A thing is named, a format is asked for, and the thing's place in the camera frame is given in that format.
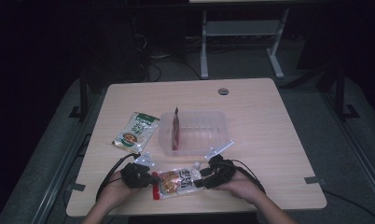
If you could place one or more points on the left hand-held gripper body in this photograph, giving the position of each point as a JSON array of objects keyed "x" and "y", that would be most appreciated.
[{"x": 136, "y": 177}]

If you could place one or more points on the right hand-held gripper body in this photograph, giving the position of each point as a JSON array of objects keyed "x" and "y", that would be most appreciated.
[{"x": 223, "y": 174}]

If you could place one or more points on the clear plastic container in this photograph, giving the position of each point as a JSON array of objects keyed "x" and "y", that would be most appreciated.
[{"x": 201, "y": 133}]

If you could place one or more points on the green and white food pouch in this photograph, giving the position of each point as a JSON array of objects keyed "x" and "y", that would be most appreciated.
[{"x": 136, "y": 132}]

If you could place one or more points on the brown snack packet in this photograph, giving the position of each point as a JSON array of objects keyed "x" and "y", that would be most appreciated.
[{"x": 175, "y": 130}]

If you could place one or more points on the person's left hand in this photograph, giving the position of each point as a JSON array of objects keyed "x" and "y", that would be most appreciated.
[{"x": 118, "y": 193}]

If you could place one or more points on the person's right hand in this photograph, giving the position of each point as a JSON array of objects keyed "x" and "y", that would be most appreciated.
[{"x": 243, "y": 186}]

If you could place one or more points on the grey tape piece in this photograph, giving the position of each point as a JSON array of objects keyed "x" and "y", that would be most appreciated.
[
  {"x": 76, "y": 187},
  {"x": 311, "y": 180}
]

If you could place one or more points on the grey round table cap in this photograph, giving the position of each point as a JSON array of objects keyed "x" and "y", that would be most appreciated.
[{"x": 223, "y": 91}]

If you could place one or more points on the black metal stand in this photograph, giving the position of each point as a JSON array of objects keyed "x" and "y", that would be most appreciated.
[
  {"x": 83, "y": 93},
  {"x": 340, "y": 93}
]

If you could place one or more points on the white metal desk frame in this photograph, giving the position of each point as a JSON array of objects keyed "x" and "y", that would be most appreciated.
[{"x": 241, "y": 28}]

